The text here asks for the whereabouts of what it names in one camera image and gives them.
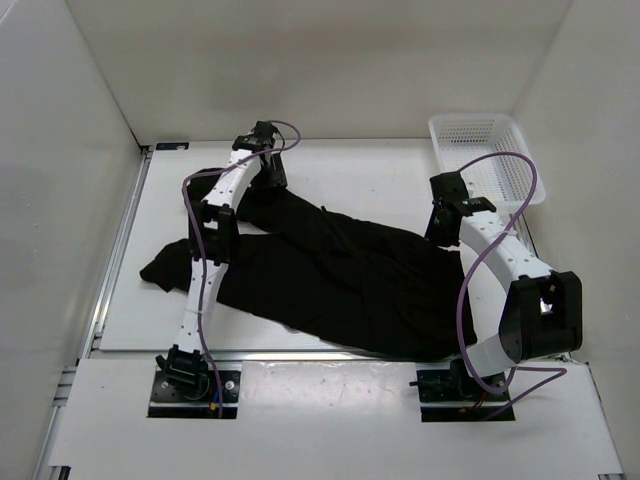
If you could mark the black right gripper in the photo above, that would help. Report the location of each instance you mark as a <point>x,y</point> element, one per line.
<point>438,239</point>

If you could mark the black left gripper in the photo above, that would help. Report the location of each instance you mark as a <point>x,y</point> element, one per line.
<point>276,177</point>

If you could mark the black trousers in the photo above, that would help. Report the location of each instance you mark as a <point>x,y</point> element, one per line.
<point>346,281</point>

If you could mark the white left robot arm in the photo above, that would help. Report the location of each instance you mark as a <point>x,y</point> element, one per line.
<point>211,200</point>

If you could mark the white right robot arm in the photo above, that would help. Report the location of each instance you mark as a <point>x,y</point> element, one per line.
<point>543,311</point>

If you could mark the aluminium left side rail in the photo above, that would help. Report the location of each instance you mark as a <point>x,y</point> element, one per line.
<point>102,302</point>

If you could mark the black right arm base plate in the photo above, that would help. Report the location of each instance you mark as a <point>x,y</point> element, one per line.
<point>444,398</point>

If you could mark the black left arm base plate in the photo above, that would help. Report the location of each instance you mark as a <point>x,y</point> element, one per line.
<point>167,401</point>

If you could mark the aluminium front rail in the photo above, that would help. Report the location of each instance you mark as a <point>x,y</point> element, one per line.
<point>263,356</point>

